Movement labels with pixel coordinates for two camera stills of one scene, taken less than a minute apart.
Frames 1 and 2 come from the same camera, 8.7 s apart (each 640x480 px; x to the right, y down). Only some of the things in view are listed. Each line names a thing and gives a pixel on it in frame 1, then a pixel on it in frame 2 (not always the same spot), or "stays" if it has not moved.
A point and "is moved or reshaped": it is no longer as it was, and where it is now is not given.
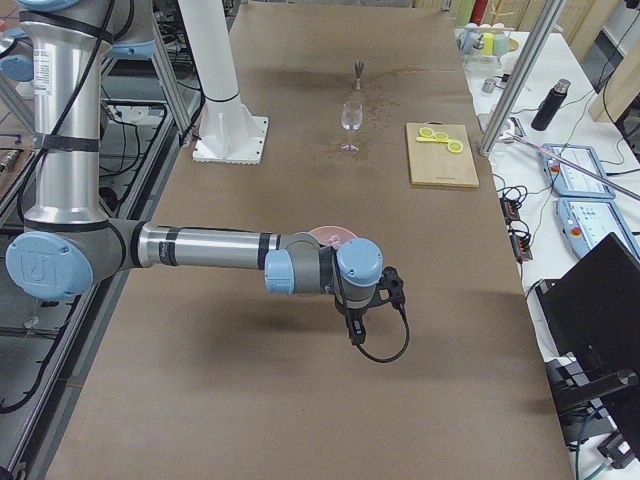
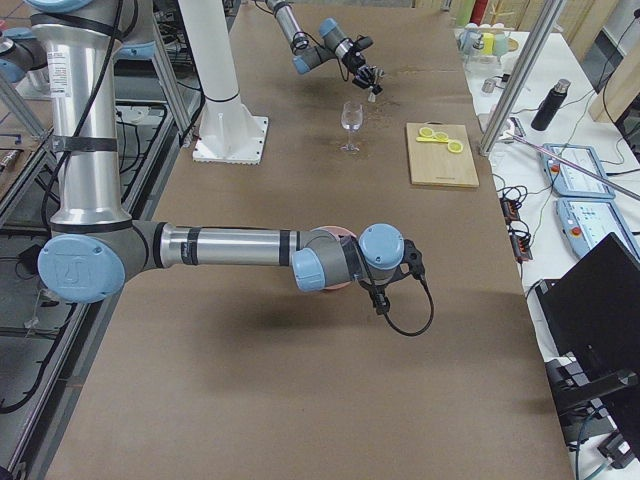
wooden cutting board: x=433 y=164 stays
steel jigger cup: x=358 y=68 is moved or reshaped
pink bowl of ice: x=332 y=235 stays
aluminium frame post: x=544 y=27 stays
